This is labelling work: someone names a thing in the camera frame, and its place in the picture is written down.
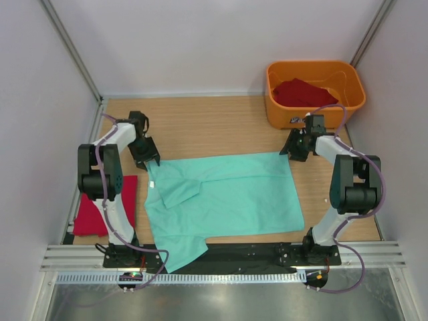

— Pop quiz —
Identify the teal t shirt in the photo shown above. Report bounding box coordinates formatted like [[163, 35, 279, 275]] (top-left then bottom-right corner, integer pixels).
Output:
[[144, 152, 305, 273]]

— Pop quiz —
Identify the aluminium corner post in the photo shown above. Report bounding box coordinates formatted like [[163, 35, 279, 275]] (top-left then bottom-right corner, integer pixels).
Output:
[[39, 0, 102, 104], [350, 0, 397, 69]]

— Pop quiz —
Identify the orange plastic bin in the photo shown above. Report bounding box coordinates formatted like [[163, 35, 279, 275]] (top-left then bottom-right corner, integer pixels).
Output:
[[265, 60, 366, 130]]

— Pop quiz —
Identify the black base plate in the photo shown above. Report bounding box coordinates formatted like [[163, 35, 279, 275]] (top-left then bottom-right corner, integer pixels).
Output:
[[95, 243, 342, 275]]

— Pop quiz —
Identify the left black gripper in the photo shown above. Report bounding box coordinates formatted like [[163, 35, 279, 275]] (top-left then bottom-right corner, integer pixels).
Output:
[[129, 137, 160, 171]]

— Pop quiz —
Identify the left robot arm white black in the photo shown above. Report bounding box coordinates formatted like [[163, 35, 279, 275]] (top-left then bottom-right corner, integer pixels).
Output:
[[77, 111, 161, 268]]

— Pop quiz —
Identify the left aluminium corner post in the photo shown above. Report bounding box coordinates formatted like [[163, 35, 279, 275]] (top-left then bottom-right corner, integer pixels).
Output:
[[39, 0, 102, 104]]

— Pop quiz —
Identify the right aluminium corner post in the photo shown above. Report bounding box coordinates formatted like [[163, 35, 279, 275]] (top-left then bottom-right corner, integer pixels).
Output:
[[350, 0, 397, 69]]

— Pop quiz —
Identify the aluminium frame rail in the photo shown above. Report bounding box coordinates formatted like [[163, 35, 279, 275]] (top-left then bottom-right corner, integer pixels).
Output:
[[41, 241, 406, 271]]

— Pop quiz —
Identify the folded magenta t shirt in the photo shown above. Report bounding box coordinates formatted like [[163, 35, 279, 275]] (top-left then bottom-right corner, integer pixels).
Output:
[[73, 175, 138, 237]]

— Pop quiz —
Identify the white slotted cable duct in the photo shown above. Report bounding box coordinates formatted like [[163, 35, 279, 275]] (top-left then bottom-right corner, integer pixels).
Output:
[[56, 270, 306, 286]]

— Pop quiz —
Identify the dark red t shirt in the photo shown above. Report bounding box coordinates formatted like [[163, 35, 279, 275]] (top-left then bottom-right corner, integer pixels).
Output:
[[273, 78, 338, 107]]

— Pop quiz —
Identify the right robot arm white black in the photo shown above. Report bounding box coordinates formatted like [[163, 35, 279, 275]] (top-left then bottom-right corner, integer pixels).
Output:
[[280, 114, 383, 266]]

